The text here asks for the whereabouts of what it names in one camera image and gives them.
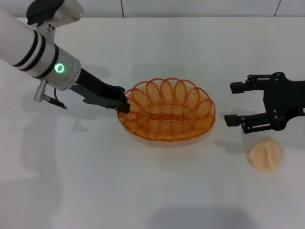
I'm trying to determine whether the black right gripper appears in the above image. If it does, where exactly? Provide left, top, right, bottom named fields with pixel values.
left=224, top=71, right=305, bottom=134

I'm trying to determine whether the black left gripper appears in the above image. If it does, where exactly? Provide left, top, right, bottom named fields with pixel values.
left=69, top=68, right=131, bottom=114

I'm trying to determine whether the orange woven plastic basket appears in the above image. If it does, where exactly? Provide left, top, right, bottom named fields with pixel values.
left=117, top=77, right=216, bottom=141

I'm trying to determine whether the pale beige bread bun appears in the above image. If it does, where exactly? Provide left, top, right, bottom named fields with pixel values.
left=247, top=136, right=284, bottom=173

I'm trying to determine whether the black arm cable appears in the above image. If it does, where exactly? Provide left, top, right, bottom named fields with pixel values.
left=46, top=88, right=68, bottom=110

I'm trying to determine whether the silver cable connector plug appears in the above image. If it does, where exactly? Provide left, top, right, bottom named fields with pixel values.
left=33, top=80, right=52, bottom=102

